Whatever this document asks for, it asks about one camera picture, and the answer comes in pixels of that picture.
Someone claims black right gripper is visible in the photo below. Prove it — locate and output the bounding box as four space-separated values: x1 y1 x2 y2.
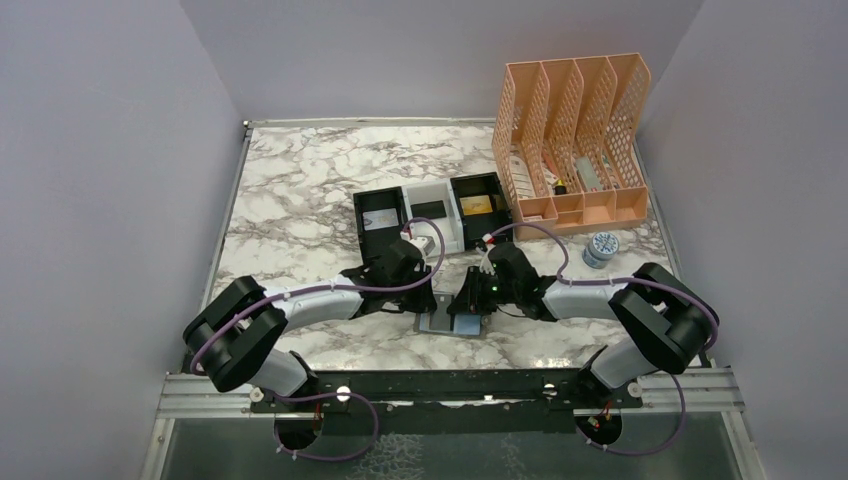
447 265 519 315

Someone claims grey card holder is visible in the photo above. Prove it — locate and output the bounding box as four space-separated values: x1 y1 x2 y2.
413 291 483 338

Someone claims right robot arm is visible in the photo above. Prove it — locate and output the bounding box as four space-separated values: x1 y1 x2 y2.
447 243 718 407

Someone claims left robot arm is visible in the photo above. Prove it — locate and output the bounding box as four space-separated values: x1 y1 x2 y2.
182 239 438 411

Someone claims black card in white bin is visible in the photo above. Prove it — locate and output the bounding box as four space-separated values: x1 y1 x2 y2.
410 200 447 221

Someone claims gold card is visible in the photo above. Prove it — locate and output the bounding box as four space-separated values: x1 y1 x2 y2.
459 195 494 216

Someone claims black left bin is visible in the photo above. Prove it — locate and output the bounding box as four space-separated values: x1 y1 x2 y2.
352 186 409 263

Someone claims black bin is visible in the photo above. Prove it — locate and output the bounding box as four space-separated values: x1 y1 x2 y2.
352 186 409 263
450 172 513 251

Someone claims white middle bin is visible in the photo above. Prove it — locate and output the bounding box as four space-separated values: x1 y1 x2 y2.
401 179 465 255

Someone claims black right bin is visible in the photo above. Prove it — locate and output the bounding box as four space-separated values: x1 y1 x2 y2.
450 172 513 251

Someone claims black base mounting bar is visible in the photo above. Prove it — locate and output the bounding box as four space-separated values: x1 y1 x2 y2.
250 368 643 436

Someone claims white item in organizer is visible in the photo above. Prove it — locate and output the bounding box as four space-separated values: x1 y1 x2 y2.
509 150 536 199

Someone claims blue white tape roll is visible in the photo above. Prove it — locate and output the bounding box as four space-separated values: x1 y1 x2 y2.
582 231 620 269

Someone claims black yellow marker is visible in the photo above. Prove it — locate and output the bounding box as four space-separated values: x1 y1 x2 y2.
552 179 568 196

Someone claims grey item in organizer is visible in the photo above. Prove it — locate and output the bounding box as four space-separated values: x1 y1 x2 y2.
575 156 604 192

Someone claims peach file organizer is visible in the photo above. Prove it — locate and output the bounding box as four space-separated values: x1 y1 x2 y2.
492 53 652 240

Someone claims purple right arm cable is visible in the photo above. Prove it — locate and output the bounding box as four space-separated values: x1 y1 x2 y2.
483 221 721 458

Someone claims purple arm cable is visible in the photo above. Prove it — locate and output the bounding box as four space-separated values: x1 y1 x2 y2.
483 221 721 458
188 217 446 463

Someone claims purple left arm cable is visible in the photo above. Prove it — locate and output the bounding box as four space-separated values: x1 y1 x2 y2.
188 217 446 463

